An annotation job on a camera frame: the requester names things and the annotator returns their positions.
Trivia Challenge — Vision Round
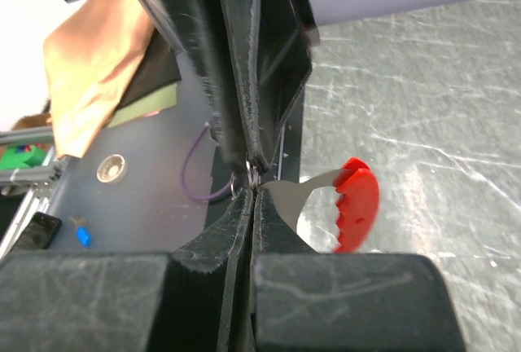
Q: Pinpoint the brown paper bag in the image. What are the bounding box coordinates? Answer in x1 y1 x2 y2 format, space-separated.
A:
43 0 154 158

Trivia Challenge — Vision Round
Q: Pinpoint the green toy block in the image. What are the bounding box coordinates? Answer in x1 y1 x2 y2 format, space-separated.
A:
0 145 46 170

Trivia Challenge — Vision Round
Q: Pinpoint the round metal floor socket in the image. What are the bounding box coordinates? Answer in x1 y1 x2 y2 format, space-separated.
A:
96 154 128 184

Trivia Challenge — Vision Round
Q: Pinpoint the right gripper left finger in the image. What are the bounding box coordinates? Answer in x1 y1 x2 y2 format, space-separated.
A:
1 190 255 351

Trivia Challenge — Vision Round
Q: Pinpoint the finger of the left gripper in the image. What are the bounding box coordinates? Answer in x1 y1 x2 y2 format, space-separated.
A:
139 0 246 171
220 0 319 173

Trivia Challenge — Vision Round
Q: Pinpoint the black smartphone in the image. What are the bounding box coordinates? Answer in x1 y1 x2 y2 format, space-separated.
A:
11 212 62 252

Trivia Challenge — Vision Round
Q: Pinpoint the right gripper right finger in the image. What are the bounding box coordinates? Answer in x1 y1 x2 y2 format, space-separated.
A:
252 190 466 351

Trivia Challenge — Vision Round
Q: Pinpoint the blue tagged key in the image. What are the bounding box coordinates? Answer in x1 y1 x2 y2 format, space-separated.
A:
69 217 92 247

